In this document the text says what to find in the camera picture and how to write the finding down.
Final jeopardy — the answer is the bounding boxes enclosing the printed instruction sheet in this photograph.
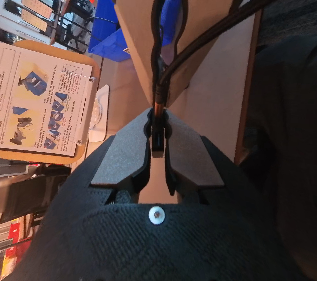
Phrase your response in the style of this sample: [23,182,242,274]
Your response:
[0,42,93,158]

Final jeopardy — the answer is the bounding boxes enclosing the black framed picture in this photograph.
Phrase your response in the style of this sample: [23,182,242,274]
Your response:
[4,0,23,17]

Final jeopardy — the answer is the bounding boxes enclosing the beige wall calendar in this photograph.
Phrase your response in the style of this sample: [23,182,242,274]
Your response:
[21,9,48,33]
[21,0,53,20]

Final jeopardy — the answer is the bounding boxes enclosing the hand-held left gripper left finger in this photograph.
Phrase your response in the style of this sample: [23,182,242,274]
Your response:
[90,108,153,194]

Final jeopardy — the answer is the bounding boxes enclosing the wooden table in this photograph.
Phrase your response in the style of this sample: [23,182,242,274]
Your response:
[50,0,104,46]

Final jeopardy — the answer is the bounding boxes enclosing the blue plastic bin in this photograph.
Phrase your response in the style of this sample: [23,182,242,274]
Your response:
[88,0,182,63]

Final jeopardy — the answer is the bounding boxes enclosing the black braided usb cable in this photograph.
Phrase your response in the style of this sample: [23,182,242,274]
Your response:
[156,0,317,113]

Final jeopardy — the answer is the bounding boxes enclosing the white stand base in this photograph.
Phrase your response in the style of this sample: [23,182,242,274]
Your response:
[88,84,110,142]

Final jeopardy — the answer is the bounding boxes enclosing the shelf with colourful packages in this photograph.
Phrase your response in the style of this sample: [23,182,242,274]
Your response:
[0,217,34,281]

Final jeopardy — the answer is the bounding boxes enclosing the person's dark trousers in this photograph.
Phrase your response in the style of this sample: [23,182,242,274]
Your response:
[235,36,317,281]

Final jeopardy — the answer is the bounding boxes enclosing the thin black cable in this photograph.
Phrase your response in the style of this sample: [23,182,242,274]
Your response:
[85,17,129,47]

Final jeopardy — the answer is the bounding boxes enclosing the wooden sign board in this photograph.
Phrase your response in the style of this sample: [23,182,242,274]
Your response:
[0,40,101,165]

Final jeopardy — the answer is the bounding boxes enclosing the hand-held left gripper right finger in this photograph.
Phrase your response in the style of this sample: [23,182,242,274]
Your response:
[163,110,225,197]

